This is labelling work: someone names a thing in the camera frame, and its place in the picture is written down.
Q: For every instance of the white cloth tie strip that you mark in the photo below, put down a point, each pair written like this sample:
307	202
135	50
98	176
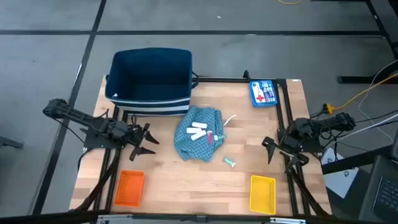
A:
230	119

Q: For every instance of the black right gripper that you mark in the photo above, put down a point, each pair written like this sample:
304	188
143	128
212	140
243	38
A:
287	144

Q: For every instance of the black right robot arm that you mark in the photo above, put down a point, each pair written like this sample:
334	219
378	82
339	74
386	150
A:
335	123

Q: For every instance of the blue first aid kit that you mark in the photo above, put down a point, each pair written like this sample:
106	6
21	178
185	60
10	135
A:
263	93

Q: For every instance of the small white teal vial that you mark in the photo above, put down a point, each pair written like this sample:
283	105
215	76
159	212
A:
218	137

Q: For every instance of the orange plastic basket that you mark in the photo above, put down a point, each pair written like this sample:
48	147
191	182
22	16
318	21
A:
129	188

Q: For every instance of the black desk beam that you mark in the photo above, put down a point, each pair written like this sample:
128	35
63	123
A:
354	161

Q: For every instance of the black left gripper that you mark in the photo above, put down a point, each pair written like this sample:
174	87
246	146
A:
135	135

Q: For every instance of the pink medicine vial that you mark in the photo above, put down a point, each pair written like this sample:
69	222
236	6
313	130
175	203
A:
210	137

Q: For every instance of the yellow plastic basket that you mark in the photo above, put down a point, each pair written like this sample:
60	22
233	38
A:
262	194

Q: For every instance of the black desk leg frame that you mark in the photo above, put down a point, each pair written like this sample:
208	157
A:
357	79

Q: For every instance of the small green medicine bottle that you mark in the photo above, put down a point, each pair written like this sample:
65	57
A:
229	161

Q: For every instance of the black furniture foot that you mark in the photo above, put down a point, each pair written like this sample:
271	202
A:
9	142

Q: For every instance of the black metal rig frame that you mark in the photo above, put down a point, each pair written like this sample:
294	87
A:
224	79

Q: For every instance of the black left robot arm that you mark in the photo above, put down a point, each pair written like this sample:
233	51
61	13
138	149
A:
77	116

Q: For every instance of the navy white striped fabric bin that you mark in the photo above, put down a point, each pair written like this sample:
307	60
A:
149	77

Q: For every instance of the teal patterned cloth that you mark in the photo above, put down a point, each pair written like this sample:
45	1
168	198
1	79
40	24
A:
192	147

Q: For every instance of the white cardboard box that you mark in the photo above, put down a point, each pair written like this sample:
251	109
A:
340	183

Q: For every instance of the black laptop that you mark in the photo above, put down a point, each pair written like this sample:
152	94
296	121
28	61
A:
385	193

